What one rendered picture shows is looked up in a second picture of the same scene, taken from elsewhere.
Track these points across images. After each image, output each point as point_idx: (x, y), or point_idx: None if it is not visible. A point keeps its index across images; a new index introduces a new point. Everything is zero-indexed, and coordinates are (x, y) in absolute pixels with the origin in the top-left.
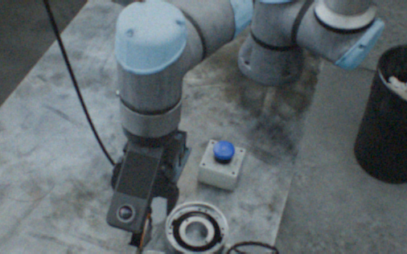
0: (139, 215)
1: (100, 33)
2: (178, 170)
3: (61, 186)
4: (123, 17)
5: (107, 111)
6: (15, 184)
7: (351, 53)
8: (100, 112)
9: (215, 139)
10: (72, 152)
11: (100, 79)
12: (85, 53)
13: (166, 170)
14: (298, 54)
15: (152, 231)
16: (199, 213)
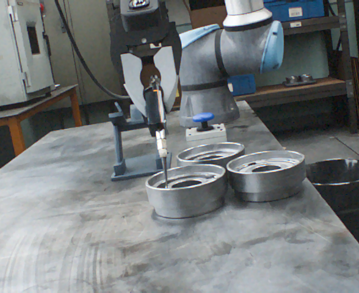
0: (153, 1)
1: (50, 149)
2: (167, 160)
3: (53, 196)
4: None
5: (77, 165)
6: (4, 207)
7: (269, 42)
8: (70, 166)
9: None
10: (55, 184)
11: (62, 159)
12: (41, 156)
13: (161, 4)
14: (229, 93)
15: None
16: (205, 154)
